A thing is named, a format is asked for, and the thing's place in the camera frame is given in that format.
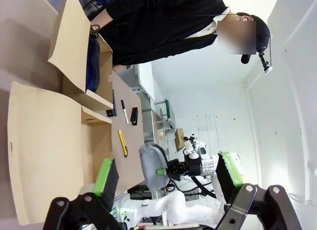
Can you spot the grey Campus pencil case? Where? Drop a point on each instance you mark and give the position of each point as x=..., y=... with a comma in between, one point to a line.
x=152, y=168

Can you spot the small brown cardboard box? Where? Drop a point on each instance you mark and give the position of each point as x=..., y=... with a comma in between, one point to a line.
x=178, y=140

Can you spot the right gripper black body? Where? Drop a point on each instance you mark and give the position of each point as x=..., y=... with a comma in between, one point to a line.
x=192, y=167

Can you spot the person's left hand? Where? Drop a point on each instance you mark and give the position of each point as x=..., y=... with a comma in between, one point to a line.
x=119, y=68

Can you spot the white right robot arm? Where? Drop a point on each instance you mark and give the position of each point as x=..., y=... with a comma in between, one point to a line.
x=173, y=205

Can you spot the finger of the right gripper with green tip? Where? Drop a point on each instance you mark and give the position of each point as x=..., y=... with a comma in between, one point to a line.
x=173, y=172
x=176, y=163

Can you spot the black stapler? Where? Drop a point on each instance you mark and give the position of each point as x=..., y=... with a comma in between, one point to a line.
x=134, y=116

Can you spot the black and white marker pen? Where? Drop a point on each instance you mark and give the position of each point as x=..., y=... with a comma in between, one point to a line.
x=125, y=112

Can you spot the person's right forearm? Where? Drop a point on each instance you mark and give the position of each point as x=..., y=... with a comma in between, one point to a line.
x=104, y=18

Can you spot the black headset microphone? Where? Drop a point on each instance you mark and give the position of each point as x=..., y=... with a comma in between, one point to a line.
x=245, y=59

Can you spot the yellow utility knife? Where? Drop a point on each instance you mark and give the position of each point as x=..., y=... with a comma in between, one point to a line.
x=122, y=143

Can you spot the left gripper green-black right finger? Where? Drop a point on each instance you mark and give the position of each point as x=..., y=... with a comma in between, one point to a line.
x=226, y=176

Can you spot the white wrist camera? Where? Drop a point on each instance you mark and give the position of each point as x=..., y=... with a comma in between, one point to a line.
x=195, y=148

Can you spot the person in black cardigan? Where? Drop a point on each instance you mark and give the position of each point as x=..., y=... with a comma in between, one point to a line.
x=158, y=24

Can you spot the black cap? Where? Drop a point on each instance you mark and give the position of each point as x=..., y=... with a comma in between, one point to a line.
x=262, y=31

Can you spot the small head-mounted camera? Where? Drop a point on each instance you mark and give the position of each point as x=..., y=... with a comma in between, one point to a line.
x=265, y=65

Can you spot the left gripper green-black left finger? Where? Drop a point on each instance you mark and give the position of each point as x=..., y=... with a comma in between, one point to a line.
x=106, y=180

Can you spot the brown cardboard box with lid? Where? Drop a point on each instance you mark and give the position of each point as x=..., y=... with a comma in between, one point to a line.
x=49, y=140
x=69, y=41

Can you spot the green metal frame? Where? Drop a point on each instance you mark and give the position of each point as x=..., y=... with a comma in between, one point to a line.
x=169, y=113

